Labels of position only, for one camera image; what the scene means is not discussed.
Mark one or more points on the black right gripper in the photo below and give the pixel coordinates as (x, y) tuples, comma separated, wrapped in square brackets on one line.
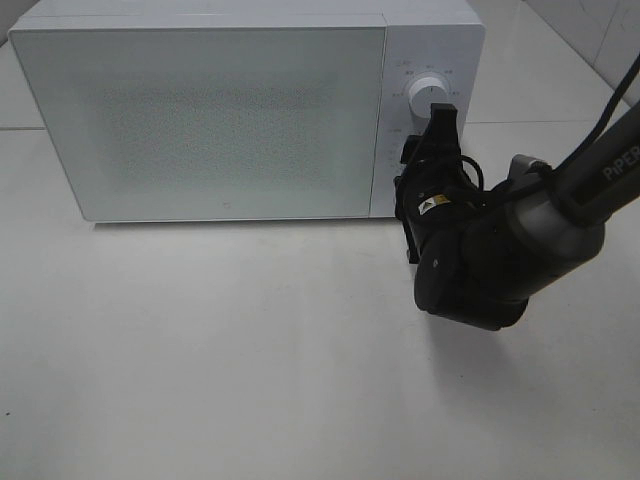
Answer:
[(438, 187)]

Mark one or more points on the white microwave door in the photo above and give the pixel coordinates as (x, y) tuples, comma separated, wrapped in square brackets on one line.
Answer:
[(179, 125)]

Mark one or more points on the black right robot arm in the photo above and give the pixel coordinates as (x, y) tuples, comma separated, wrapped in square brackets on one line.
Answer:
[(480, 254)]

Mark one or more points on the white upper microwave knob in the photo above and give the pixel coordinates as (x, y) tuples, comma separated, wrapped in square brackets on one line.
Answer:
[(425, 90)]

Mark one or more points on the white microwave oven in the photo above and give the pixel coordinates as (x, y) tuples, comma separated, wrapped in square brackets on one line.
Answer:
[(443, 37)]

